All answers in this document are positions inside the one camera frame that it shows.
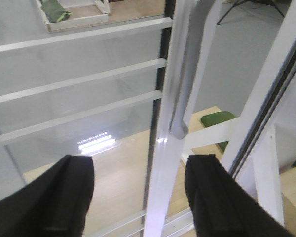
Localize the white sliding glass door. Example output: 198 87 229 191
0 0 225 237

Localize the grey metal door handle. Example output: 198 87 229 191
169 0 220 140

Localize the light wooden box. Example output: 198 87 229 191
280 167 296 236

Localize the green sandbag near panel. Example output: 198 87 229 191
40 0 72 23

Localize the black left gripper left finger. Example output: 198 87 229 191
0 155 94 237

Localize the black tripod stand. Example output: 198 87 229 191
216 0 286 25

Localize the white door frame post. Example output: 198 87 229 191
221 0 296 178

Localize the aluminium door track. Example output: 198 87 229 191
161 208 194 237

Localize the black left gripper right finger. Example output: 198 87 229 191
185 154 292 237

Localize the wooden floor platform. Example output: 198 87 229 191
22 106 296 237

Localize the white panel base frame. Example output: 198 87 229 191
39 0 111 32

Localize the white triangular support brace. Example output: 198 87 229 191
182 113 284 225

